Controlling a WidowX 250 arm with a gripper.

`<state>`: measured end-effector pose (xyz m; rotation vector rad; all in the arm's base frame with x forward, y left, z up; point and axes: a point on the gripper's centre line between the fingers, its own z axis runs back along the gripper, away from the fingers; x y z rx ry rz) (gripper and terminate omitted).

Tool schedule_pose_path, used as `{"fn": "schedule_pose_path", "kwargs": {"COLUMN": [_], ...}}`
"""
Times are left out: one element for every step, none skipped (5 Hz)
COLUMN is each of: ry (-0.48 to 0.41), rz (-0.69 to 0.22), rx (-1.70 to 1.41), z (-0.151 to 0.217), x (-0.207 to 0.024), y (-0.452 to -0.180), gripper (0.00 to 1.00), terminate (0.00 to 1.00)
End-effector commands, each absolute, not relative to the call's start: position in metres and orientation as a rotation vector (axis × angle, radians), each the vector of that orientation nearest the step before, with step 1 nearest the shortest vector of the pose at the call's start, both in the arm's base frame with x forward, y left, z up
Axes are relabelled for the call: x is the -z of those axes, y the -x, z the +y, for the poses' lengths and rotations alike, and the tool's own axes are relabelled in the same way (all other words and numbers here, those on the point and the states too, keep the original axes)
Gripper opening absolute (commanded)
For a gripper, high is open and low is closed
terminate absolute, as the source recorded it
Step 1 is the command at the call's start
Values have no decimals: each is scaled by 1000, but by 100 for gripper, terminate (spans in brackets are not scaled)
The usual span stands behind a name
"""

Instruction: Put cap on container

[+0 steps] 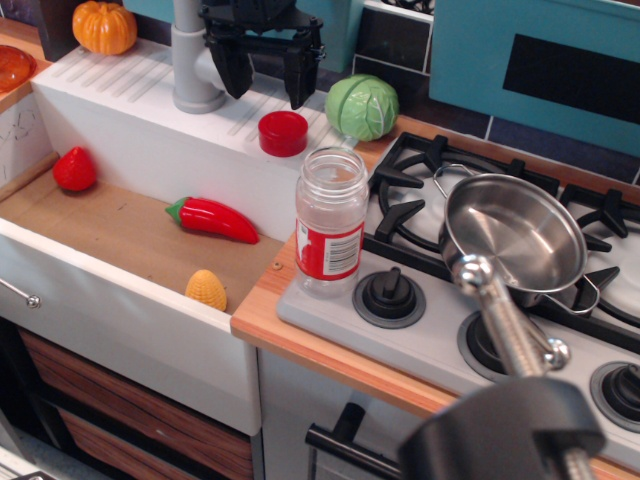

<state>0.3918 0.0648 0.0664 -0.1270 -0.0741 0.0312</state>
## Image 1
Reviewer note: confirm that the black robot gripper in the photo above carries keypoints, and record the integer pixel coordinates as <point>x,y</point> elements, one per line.
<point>278,28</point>

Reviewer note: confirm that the red plastic cap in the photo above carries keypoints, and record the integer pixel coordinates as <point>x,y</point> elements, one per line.
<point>283,133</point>

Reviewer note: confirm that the grey toy faucet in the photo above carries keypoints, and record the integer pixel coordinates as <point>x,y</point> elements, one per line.
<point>198,88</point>

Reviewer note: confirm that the green toy cabbage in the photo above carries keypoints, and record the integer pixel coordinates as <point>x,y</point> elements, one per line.
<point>362,106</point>

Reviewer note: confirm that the clear plastic jar red label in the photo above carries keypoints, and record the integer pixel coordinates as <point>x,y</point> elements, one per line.
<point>332,198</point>

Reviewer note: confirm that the orange toy pumpkin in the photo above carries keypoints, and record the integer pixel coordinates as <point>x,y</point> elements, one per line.
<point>105,28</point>

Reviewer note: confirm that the red toy chili pepper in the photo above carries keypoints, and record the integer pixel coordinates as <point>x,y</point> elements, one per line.
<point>205,215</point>

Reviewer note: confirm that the black left burner grate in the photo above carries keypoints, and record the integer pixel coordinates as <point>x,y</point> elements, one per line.
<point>407,207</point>

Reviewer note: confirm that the red toy strawberry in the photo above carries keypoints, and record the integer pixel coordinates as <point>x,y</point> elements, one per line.
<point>75,170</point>

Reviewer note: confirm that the yellow toy corn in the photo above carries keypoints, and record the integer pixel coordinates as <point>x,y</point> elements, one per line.
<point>205,287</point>

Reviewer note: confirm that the orange plastic bowl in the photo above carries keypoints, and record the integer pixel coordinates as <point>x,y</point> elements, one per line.
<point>17,67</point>

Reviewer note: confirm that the black left stove knob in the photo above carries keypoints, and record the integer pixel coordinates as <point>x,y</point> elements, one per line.
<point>389,299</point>

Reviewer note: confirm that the black stove knob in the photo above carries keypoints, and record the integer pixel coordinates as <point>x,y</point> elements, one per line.
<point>389,299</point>
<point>477,349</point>
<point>614,388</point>

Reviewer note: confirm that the white toy sink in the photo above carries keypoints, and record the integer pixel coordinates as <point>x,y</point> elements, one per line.
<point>109,264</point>

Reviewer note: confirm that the grey toy stove top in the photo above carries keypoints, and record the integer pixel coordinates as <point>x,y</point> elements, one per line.
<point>428,349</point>

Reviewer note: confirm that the teal toy microwave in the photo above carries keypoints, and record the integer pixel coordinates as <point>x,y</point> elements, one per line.
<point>567,67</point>

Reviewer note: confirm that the small steel pot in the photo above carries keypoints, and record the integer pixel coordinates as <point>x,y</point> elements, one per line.
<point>533,243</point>

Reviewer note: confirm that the black middle stove knob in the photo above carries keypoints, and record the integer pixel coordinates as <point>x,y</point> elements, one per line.
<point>477,349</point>

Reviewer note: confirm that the upper wooden drawer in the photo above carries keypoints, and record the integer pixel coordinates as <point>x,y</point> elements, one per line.
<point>217,451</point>

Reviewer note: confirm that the wooden drawer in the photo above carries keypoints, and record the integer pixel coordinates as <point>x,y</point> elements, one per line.
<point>120,447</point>
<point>217,451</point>

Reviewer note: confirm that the lower wooden drawer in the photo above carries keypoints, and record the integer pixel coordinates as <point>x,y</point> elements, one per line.
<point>120,447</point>

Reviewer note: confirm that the black clamp with metal screw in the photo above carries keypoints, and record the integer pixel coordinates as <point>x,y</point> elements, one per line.
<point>529,426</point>

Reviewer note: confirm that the black right stove knob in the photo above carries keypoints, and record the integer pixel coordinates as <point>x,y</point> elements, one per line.
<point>614,388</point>

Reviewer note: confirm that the silver towel rail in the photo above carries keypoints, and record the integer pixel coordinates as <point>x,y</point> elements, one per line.
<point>32,301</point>

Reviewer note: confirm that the black oven door handle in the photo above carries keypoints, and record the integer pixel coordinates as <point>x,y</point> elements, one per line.
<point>334,454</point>

